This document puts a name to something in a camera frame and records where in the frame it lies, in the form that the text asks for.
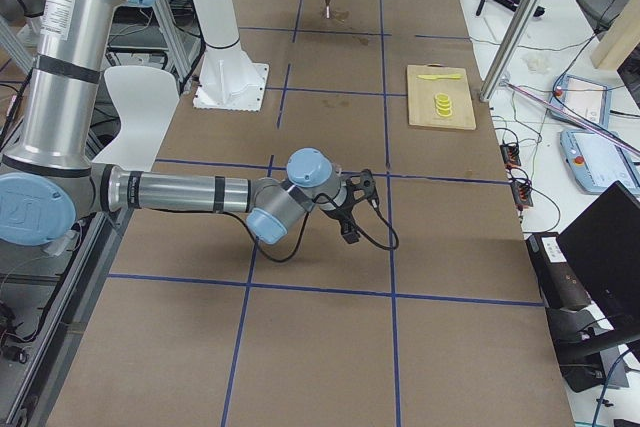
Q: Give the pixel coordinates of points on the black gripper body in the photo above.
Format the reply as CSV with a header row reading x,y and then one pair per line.
x,y
338,215

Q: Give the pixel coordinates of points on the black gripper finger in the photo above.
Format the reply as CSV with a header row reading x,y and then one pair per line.
x,y
349,231

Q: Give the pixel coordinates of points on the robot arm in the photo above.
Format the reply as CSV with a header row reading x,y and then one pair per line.
x,y
91,134

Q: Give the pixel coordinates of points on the bamboo cutting board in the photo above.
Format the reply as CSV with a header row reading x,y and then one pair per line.
x,y
421,101

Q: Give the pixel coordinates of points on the yellow plastic knife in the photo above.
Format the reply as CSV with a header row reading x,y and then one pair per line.
x,y
435,77

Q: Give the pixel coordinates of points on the white chair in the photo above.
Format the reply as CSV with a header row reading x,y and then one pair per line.
x,y
145,99

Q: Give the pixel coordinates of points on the black computer monitor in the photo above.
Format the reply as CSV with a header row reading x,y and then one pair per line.
x,y
602,247

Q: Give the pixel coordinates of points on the blue teach pendant near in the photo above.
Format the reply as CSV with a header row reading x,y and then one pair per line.
x,y
597,163

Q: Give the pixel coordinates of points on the blue teach pendant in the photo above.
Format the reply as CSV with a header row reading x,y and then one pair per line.
x,y
597,163
577,95

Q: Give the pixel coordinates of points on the blue teach pendant far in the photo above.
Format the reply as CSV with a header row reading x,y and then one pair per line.
x,y
577,95

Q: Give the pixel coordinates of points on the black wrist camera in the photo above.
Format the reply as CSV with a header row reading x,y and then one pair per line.
x,y
361,187

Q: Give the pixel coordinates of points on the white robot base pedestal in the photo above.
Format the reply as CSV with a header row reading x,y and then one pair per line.
x,y
228,79

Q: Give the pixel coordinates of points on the aluminium frame post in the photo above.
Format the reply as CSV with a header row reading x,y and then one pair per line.
x,y
507,48

